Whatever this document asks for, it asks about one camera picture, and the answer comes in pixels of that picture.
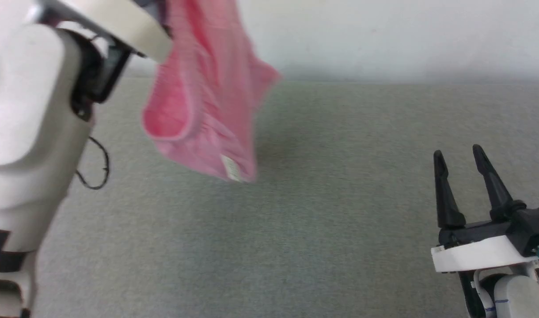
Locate grey-green fabric sofa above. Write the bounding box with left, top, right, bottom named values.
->
left=31, top=76, right=539, bottom=318

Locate pink garment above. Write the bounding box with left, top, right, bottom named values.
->
left=140, top=0, right=283, bottom=184

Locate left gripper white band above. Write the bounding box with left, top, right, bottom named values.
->
left=36, top=0, right=173, bottom=63

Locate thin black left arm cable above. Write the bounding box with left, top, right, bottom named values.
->
left=75, top=136, right=111, bottom=191

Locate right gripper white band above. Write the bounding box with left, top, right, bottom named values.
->
left=430, top=144, right=539, bottom=275

